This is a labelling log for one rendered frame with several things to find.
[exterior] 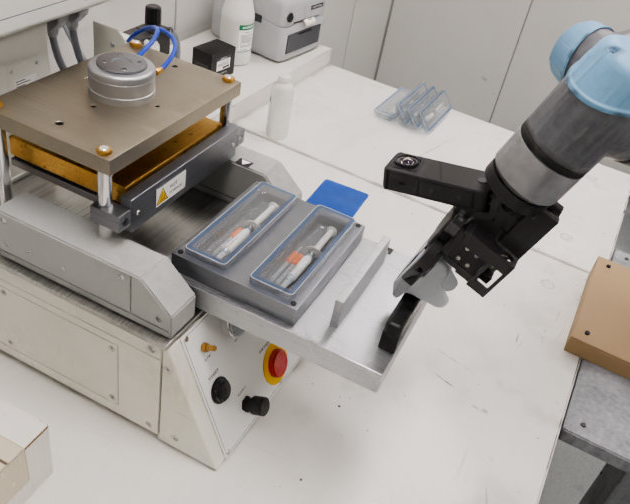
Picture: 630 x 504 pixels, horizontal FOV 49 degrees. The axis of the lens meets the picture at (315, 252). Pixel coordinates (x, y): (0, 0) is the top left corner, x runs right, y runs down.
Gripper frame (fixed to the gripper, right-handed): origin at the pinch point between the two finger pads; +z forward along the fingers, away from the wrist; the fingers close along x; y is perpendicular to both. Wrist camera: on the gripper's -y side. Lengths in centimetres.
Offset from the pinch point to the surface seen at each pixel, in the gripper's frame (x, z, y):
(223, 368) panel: -10.0, 19.8, -9.7
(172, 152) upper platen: -0.5, 5.6, -31.2
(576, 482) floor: 79, 77, 81
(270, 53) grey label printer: 91, 40, -54
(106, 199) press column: -13.0, 5.9, -31.0
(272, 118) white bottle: 63, 36, -38
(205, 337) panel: -11.1, 15.9, -13.6
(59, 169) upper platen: -10.2, 10.1, -39.1
